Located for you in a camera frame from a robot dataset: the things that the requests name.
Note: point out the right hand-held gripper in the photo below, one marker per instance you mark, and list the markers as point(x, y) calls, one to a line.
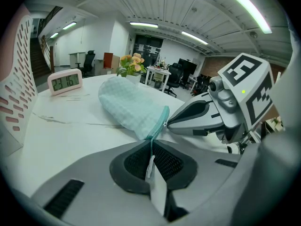
point(237, 116)

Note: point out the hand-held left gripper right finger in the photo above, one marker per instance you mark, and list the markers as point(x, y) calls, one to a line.
point(202, 173)

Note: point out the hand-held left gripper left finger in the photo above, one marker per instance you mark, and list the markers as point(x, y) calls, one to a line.
point(98, 187)

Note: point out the light teal zippered fabric pouch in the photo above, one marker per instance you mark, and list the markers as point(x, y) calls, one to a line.
point(127, 102)

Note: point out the black office chair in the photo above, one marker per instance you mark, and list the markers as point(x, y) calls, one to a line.
point(175, 75)
point(88, 61)

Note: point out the black monitor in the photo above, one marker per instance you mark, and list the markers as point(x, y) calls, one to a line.
point(188, 66)

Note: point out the white cluttered desk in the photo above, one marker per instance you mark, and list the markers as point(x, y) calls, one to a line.
point(157, 73)

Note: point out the long ceiling light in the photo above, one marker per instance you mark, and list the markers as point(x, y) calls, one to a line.
point(245, 7)
point(143, 24)
point(194, 37)
point(69, 25)
point(54, 35)

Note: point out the orange flowers in white pot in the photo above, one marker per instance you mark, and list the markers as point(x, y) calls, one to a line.
point(131, 63)

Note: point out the dark double door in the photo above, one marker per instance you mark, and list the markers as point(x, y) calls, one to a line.
point(148, 47)

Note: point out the red and wood cabinet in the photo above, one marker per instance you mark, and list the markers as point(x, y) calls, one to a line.
point(110, 60)

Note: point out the pink digital clock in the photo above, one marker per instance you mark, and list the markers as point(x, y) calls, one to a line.
point(65, 81)

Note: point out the white perforated file holder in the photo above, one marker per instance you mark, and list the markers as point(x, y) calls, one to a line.
point(16, 98)

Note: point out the white partition desk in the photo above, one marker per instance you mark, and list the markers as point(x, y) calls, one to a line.
point(76, 59)

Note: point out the dark staircase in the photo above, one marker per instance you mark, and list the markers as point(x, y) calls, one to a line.
point(37, 55)

